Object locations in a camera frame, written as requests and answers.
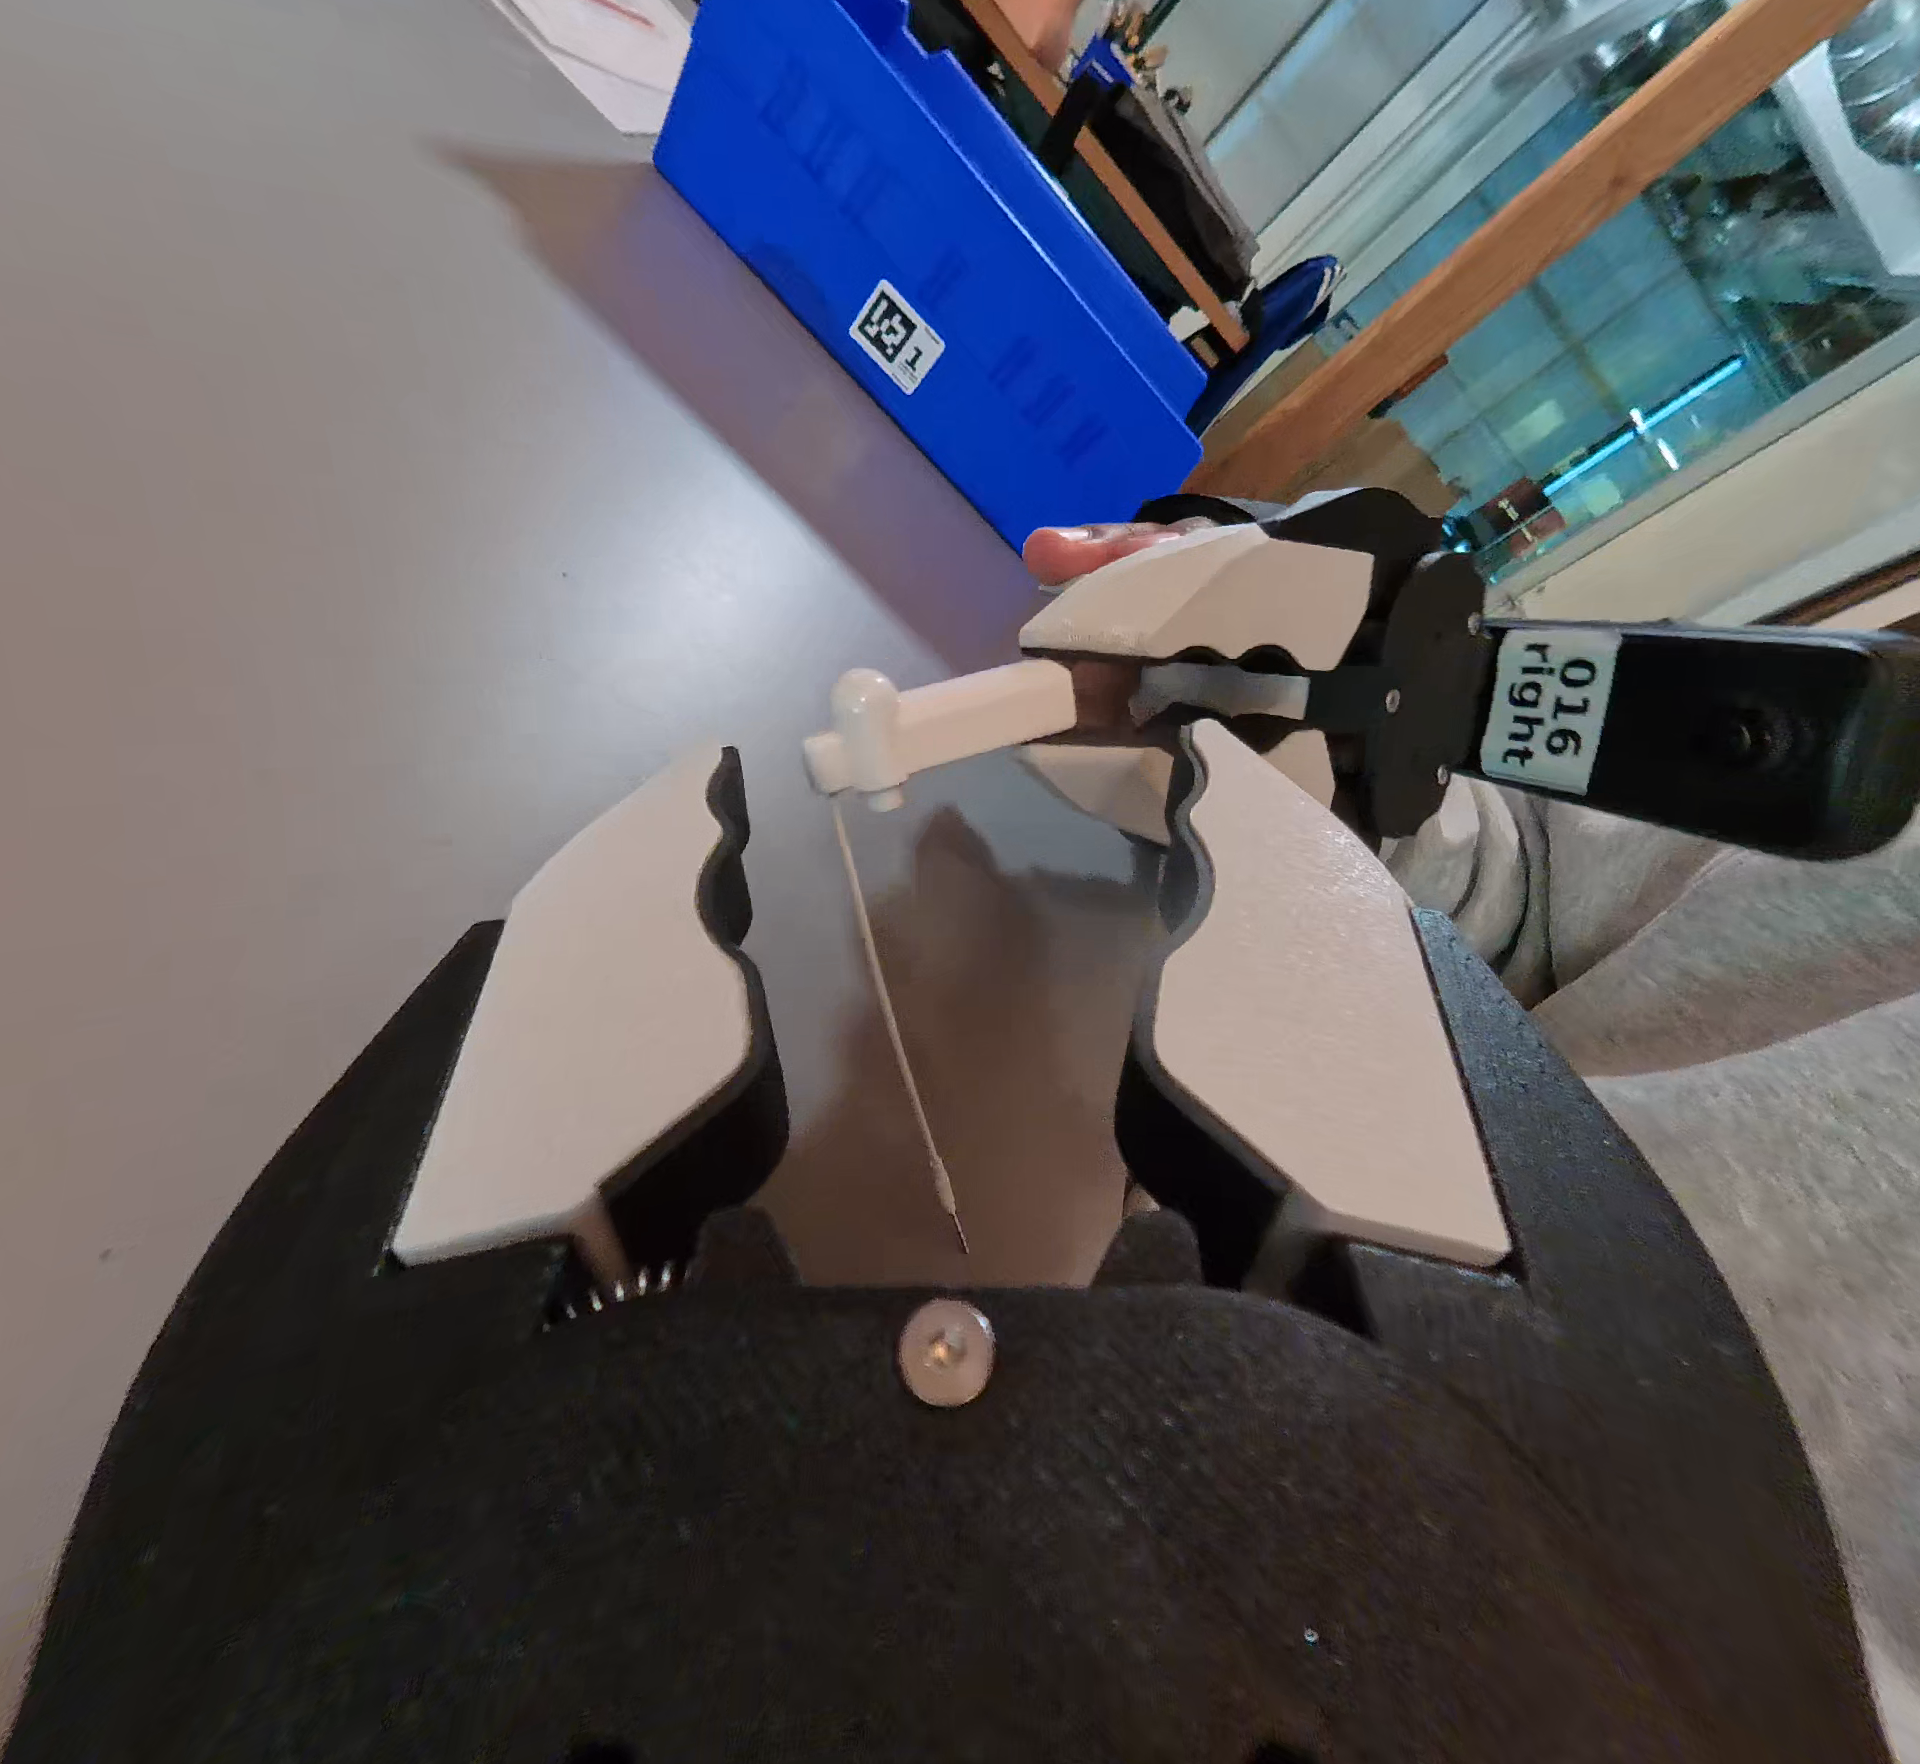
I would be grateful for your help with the white thin-rod plastic tool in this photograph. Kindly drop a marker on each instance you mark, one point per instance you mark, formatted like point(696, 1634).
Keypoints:
point(961, 723)

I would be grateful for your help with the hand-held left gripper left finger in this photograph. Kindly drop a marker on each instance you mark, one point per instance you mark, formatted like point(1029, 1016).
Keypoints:
point(600, 1029)

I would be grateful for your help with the person's right forearm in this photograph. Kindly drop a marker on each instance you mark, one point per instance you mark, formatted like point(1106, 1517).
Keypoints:
point(1650, 925)

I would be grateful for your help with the person's right hand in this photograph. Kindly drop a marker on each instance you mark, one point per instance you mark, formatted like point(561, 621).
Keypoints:
point(1088, 548)

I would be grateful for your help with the wooden support beam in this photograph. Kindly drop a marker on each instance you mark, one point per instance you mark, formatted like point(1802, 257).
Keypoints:
point(1575, 182)

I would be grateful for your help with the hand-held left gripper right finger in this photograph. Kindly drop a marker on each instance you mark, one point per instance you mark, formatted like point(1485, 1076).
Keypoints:
point(1321, 1045)

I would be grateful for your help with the blue plastic storage bin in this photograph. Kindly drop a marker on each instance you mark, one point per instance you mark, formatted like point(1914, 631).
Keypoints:
point(841, 189)

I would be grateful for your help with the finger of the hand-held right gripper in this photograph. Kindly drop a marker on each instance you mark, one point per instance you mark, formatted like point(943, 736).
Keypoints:
point(1214, 595)
point(1231, 694)

